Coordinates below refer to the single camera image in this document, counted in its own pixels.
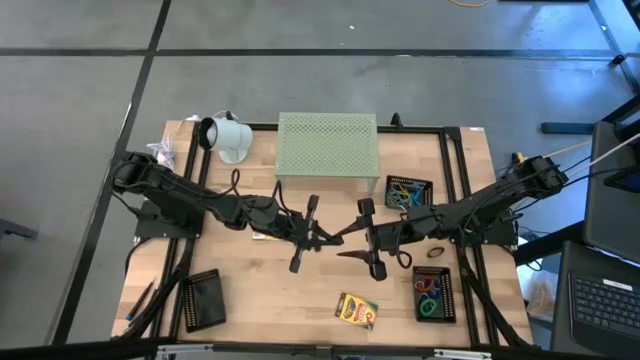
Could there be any dark pencil blue tip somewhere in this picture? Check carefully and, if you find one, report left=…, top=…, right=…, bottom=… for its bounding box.
left=125, top=278, right=157, bottom=322

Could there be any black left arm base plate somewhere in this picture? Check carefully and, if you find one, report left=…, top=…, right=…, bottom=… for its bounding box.
left=134, top=199, right=204, bottom=240

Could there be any green perforated metal shelf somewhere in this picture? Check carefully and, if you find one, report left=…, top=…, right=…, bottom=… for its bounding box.
left=273, top=111, right=381, bottom=194

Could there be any black desk beam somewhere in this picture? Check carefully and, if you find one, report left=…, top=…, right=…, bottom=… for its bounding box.
left=512, top=219, right=586, bottom=266

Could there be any yellow extension cord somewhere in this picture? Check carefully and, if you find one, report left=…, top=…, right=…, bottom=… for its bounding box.
left=510, top=141, right=594, bottom=166

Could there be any black aluminium table frame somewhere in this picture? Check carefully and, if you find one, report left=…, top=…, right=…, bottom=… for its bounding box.
left=119, top=122, right=534, bottom=351

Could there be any black cable loom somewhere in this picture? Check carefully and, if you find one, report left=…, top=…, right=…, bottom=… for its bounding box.
left=115, top=238, right=197, bottom=341
left=457, top=244, right=539, bottom=350

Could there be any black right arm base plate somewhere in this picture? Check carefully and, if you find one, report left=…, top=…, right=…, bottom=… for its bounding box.
left=447, top=207, right=519, bottom=246

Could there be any black flat floor bar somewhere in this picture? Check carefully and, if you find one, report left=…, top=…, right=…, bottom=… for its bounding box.
left=540, top=121, right=596, bottom=135

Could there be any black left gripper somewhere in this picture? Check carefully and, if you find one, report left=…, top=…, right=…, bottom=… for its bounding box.
left=259, top=194, right=345, bottom=274

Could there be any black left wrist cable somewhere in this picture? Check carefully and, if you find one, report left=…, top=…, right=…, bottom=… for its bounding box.
left=228, top=168, right=289, bottom=214

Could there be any black mesh tray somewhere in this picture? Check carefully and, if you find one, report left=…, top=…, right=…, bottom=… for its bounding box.
left=384, top=174, right=434, bottom=210
left=412, top=265, right=457, bottom=324
left=180, top=268, right=227, bottom=334

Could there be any dark grey laptop keyboard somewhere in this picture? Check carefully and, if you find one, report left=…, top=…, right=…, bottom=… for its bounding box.
left=549, top=239, right=640, bottom=359

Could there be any dark grey monitor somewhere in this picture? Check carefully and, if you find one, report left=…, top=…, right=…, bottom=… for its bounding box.
left=582, top=119, right=640, bottom=264

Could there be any yellow green crayon box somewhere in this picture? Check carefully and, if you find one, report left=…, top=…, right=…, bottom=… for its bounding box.
left=333, top=292, right=380, bottom=331

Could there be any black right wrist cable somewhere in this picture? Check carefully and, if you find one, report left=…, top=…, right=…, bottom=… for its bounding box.
left=394, top=232, right=414, bottom=270

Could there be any grey floor foot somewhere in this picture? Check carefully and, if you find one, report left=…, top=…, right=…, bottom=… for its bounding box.
left=0, top=217, right=39, bottom=241

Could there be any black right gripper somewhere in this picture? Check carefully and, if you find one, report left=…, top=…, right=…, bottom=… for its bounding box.
left=333, top=197, right=419, bottom=282

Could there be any black device blue screen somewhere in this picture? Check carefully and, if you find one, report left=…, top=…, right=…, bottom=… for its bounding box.
left=603, top=164, right=640, bottom=195

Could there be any dark metal desk frame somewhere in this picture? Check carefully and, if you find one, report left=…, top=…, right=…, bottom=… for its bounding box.
left=587, top=0, right=640, bottom=96

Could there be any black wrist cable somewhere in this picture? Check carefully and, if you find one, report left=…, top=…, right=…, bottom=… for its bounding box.
left=228, top=168, right=289, bottom=214
left=394, top=232, right=414, bottom=270

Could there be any black rig crossbar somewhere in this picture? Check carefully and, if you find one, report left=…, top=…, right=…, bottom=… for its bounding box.
left=0, top=337, right=551, bottom=360

